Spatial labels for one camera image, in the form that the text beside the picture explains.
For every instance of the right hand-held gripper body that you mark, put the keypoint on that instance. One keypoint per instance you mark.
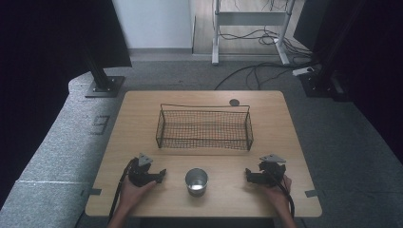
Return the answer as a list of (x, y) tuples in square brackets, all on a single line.
[(269, 172)]

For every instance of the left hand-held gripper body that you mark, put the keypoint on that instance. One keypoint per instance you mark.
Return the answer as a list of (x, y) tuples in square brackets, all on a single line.
[(141, 174)]

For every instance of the person's left hand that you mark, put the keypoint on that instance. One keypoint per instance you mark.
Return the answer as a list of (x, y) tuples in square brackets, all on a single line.
[(133, 194)]

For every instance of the person's right hand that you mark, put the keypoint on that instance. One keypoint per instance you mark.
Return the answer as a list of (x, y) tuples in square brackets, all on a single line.
[(278, 196)]

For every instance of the metal cup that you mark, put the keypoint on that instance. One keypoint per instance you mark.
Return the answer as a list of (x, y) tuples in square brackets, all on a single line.
[(196, 181)]

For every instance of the grey tape piece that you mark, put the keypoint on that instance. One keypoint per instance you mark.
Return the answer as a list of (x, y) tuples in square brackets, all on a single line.
[(94, 191), (311, 193)]

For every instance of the dark round table cap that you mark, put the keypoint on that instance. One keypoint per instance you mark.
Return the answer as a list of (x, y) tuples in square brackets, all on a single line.
[(234, 102)]

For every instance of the white power strip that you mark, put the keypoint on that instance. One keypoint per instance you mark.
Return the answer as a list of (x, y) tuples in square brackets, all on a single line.
[(302, 71)]

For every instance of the black curtain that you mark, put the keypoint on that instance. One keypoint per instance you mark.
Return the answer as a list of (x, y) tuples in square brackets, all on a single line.
[(377, 63), (47, 47)]

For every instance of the black stand with base plate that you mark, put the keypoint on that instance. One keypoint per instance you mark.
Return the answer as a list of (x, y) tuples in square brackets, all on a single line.
[(102, 83), (323, 80)]

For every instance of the white metal desk frame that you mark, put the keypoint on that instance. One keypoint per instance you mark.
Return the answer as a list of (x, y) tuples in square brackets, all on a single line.
[(250, 18)]

